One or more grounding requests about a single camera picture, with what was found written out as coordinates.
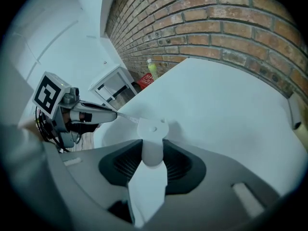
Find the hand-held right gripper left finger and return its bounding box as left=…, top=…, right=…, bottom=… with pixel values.
left=59, top=139, right=144, bottom=225

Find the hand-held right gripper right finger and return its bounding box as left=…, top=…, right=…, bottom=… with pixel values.
left=143, top=139, right=282, bottom=230

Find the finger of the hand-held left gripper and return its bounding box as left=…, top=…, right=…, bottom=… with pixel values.
left=71, top=101, right=118, bottom=116
left=69, top=111, right=118, bottom=125

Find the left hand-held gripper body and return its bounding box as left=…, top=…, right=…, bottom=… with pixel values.
left=32, top=71, right=82, bottom=152

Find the white plastic part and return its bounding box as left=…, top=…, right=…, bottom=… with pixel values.
left=116, top=112, right=169, bottom=171

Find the small white side table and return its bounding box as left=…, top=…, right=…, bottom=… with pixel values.
left=88, top=64, right=138, bottom=110

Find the red box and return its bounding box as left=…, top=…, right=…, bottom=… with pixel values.
left=137, top=73, right=155, bottom=90

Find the yellow-green drink bottle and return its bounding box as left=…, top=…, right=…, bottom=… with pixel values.
left=146, top=58, right=159, bottom=81

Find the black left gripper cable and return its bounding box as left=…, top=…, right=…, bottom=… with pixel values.
left=35, top=106, right=84, bottom=154

